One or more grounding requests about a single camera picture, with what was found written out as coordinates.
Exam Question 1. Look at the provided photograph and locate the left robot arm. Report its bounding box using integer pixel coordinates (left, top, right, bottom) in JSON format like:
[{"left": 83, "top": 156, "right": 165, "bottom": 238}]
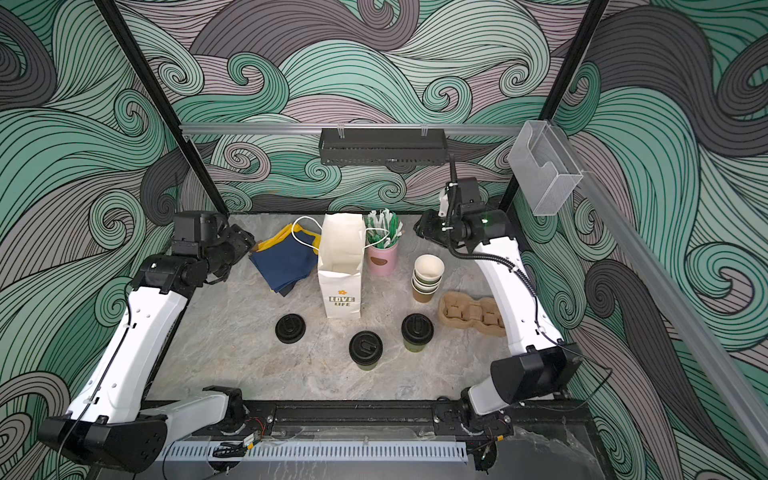
[{"left": 38, "top": 211, "right": 255, "bottom": 473}]

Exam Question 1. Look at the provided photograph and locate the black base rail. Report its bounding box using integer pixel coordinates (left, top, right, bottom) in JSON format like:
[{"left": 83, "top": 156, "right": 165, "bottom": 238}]
[{"left": 244, "top": 398, "right": 597, "bottom": 440}]

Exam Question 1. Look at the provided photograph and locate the clear acrylic wall holder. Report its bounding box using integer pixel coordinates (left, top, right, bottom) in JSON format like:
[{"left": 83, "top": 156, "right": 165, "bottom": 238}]
[{"left": 507, "top": 120, "right": 583, "bottom": 217}]

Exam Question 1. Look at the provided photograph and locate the white paper takeout bag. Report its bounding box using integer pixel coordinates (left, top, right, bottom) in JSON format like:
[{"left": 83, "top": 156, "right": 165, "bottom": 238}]
[{"left": 291, "top": 213, "right": 366, "bottom": 320}]

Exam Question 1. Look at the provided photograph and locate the pink cup holder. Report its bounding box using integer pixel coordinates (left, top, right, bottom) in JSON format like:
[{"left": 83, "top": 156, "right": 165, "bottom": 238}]
[{"left": 366, "top": 245, "right": 398, "bottom": 277}]

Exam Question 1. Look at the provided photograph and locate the white slotted cable duct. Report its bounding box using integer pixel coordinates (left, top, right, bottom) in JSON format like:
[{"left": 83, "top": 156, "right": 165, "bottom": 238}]
[{"left": 161, "top": 441, "right": 469, "bottom": 463}]

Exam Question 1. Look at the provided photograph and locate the black cup lid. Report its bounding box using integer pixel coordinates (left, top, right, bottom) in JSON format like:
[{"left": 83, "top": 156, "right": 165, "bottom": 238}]
[
  {"left": 275, "top": 313, "right": 306, "bottom": 344},
  {"left": 348, "top": 331, "right": 383, "bottom": 364},
  {"left": 401, "top": 313, "right": 434, "bottom": 346}
]

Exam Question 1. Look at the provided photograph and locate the black wall shelf tray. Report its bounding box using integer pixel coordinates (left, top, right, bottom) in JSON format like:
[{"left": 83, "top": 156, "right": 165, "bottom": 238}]
[{"left": 318, "top": 127, "right": 449, "bottom": 166}]

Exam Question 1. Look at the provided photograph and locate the brown pulp cup carrier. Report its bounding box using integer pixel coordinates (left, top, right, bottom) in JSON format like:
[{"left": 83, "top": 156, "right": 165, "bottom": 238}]
[{"left": 438, "top": 291, "right": 506, "bottom": 337}]

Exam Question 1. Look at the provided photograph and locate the yellow cloth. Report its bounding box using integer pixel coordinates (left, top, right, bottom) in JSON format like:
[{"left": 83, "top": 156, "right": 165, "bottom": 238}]
[{"left": 252, "top": 224, "right": 321, "bottom": 252}]

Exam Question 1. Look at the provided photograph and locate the stack of paper cups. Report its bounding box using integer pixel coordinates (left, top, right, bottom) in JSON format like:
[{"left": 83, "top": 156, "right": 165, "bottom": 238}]
[{"left": 411, "top": 254, "right": 445, "bottom": 303}]

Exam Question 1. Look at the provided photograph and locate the navy blue cloth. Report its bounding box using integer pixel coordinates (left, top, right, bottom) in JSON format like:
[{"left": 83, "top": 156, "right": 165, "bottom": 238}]
[{"left": 249, "top": 232, "right": 317, "bottom": 297}]

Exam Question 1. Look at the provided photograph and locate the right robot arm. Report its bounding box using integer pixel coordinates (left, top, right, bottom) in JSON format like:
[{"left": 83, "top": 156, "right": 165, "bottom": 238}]
[{"left": 414, "top": 178, "right": 583, "bottom": 416}]

